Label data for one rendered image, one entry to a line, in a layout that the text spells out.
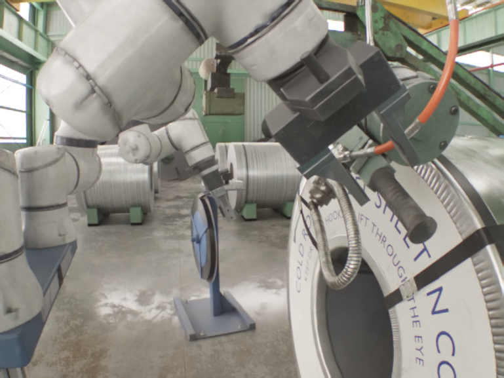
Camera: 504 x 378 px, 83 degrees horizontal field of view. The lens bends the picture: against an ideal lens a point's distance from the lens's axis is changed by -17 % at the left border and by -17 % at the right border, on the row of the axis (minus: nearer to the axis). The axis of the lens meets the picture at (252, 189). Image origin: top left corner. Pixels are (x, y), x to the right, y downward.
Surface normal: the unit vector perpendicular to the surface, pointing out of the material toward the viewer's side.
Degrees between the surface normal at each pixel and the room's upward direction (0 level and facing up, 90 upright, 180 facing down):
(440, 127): 115
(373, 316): 63
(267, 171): 79
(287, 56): 123
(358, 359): 26
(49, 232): 68
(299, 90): 49
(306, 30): 98
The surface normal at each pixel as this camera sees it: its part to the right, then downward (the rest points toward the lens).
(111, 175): 0.21, -0.07
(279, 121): -0.65, -0.59
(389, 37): 0.04, 0.13
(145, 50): 0.49, 0.58
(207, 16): 0.59, 0.72
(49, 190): 0.79, 0.09
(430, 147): 0.12, 0.54
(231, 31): -0.33, 0.80
